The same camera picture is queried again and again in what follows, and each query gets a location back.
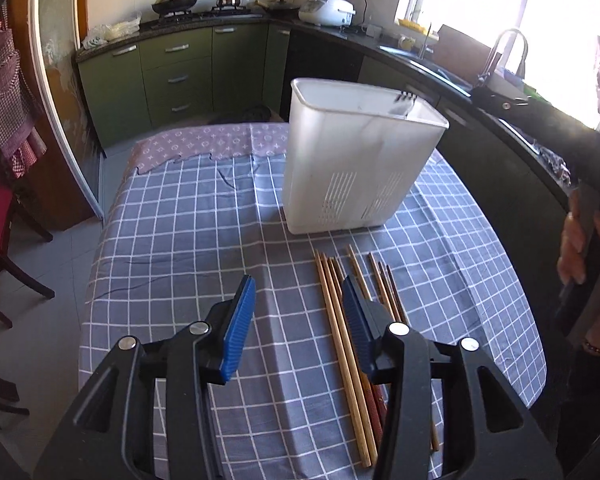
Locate white rice cooker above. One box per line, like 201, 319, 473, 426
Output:
298, 0, 357, 27

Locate black wok with lid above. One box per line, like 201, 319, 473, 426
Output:
151, 0, 199, 16

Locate person's right hand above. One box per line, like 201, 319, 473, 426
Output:
556, 187, 600, 341

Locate white plastic utensil holder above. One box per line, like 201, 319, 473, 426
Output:
282, 77, 451, 236

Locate glass sliding door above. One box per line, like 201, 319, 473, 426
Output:
7, 0, 106, 231

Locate black built-in appliance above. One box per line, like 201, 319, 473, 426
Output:
284, 30, 365, 123

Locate checked apron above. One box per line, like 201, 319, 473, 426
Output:
0, 2, 48, 181

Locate black countertop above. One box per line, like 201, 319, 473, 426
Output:
75, 7, 581, 201

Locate wooden cutting board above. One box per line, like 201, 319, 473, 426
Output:
435, 24, 496, 73

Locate steel sink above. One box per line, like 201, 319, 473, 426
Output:
380, 45, 473, 93

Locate row of wooden chopsticks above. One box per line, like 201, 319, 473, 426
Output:
314, 244, 442, 468

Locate blue checked tablecloth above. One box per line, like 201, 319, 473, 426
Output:
77, 152, 548, 480

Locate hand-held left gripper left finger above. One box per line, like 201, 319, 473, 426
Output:
32, 274, 257, 480

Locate gas stove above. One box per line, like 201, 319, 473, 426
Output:
152, 5, 263, 23

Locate yellow windowsill tray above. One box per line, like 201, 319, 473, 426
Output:
397, 17, 440, 37

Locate green kitchen cabinets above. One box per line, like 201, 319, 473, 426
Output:
75, 20, 581, 261

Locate purple patterned cloth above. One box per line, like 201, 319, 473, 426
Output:
125, 122, 293, 176

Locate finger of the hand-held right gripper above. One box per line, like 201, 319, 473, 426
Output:
472, 76, 531, 111

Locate slim steel faucet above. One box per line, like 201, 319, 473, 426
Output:
419, 22, 435, 59

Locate white plastic bags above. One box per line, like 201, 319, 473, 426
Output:
82, 12, 142, 51

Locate tall arched steel faucet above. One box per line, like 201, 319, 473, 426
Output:
485, 28, 529, 81

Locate window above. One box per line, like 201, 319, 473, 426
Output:
395, 0, 600, 131

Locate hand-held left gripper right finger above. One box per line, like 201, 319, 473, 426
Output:
341, 274, 563, 480

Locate person's right forearm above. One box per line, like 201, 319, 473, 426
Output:
557, 332, 600, 476

